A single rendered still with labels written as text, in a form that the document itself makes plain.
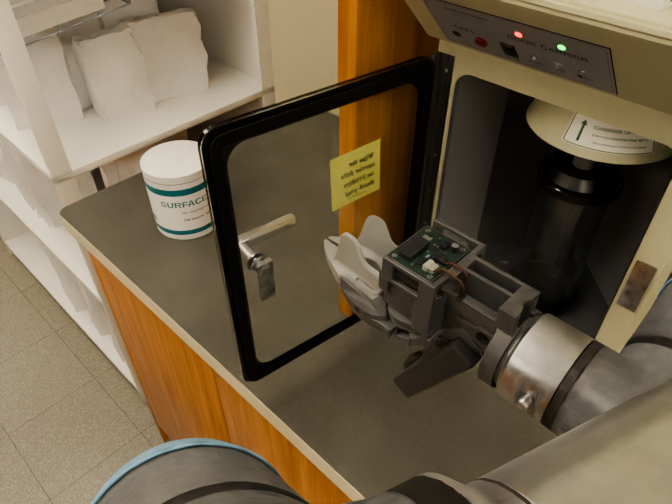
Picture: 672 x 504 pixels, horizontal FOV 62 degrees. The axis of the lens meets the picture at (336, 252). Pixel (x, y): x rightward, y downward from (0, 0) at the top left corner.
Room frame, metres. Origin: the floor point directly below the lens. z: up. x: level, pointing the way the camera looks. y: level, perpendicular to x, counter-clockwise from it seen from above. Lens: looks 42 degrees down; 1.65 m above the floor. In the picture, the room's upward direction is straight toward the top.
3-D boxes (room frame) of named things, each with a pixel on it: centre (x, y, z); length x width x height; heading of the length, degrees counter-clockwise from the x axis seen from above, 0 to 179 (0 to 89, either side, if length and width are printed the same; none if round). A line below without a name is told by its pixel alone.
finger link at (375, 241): (0.41, -0.03, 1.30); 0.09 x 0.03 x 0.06; 46
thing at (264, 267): (0.48, 0.09, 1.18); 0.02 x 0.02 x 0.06; 36
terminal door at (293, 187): (0.55, 0.01, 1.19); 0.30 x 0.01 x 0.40; 126
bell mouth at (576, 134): (0.61, -0.32, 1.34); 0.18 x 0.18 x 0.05
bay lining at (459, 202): (0.64, -0.32, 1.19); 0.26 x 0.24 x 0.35; 46
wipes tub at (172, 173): (0.90, 0.30, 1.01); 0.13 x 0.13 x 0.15
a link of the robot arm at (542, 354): (0.26, -0.16, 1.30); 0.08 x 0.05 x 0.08; 136
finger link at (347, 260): (0.38, -0.01, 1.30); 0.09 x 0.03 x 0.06; 46
